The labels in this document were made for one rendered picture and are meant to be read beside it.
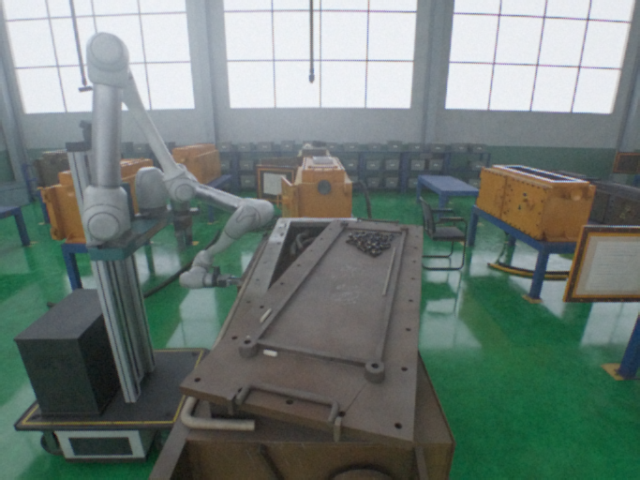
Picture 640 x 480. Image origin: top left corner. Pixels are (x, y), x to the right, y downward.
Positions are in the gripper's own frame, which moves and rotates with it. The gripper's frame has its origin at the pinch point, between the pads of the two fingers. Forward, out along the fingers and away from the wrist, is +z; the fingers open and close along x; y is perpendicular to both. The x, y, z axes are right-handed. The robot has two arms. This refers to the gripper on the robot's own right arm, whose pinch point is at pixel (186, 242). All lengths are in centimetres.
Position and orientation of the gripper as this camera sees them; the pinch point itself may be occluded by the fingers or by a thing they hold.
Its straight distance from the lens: 182.2
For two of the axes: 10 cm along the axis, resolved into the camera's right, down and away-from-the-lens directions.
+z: 0.0, 9.4, 3.3
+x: 0.6, 3.3, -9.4
